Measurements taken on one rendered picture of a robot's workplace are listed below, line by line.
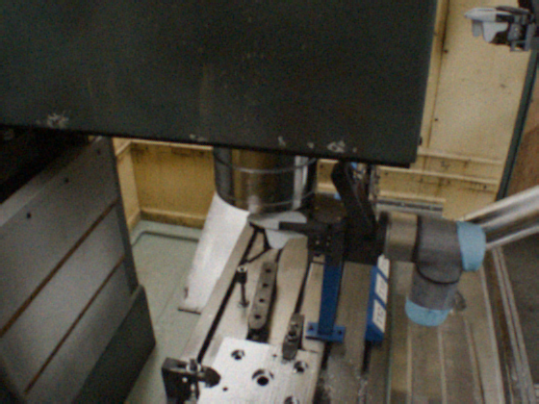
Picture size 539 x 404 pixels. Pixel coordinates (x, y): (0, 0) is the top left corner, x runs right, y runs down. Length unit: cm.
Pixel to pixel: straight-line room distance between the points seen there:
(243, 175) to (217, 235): 122
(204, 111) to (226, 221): 133
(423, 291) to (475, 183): 113
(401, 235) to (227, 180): 27
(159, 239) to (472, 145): 133
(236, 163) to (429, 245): 31
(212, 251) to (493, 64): 119
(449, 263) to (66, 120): 58
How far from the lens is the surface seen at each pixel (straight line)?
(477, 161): 184
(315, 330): 130
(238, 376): 110
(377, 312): 132
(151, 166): 210
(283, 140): 57
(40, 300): 102
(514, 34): 107
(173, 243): 215
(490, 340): 172
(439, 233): 75
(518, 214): 88
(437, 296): 81
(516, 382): 146
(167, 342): 168
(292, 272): 148
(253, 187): 67
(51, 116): 70
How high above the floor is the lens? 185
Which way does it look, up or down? 32 degrees down
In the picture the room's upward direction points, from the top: straight up
